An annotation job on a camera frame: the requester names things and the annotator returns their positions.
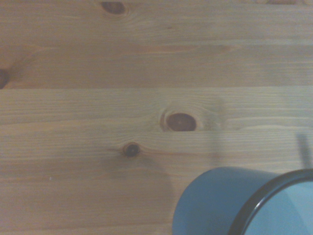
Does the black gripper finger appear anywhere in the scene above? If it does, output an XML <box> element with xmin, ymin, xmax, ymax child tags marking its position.
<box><xmin>296</xmin><ymin>133</ymin><xmax>312</xmax><ymax>171</ymax></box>

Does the blue enamel mug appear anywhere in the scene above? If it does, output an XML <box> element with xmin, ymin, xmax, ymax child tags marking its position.
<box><xmin>172</xmin><ymin>166</ymin><xmax>313</xmax><ymax>235</ymax></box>

